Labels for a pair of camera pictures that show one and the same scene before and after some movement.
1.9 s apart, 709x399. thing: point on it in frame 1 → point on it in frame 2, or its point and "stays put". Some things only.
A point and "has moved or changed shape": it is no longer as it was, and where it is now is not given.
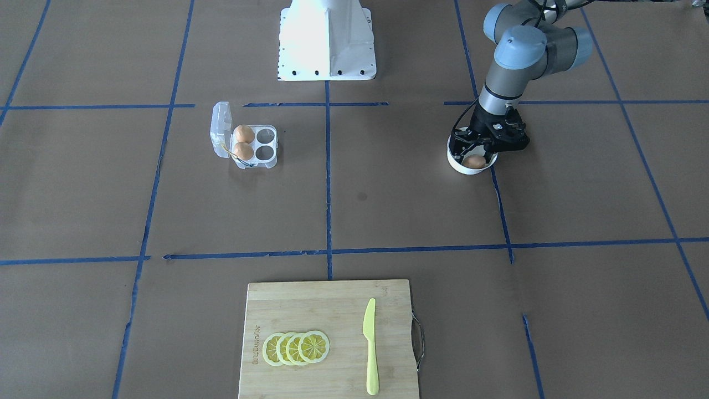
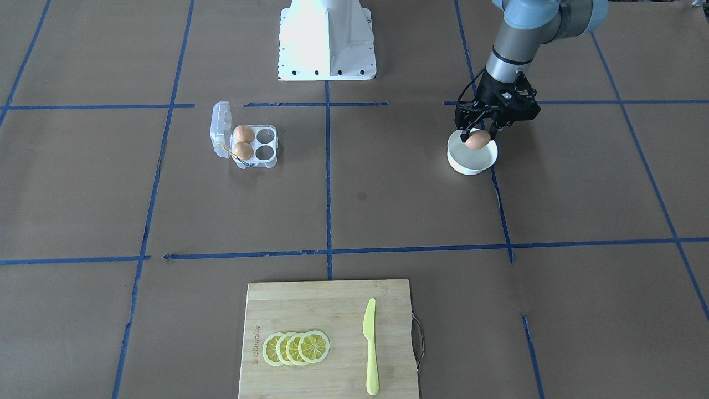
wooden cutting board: [336, 308] stays put
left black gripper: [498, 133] → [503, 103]
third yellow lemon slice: [281, 348] stays put
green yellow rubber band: [236, 157] stays put
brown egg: [474, 161] has moved or changed shape
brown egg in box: [243, 133] stays put
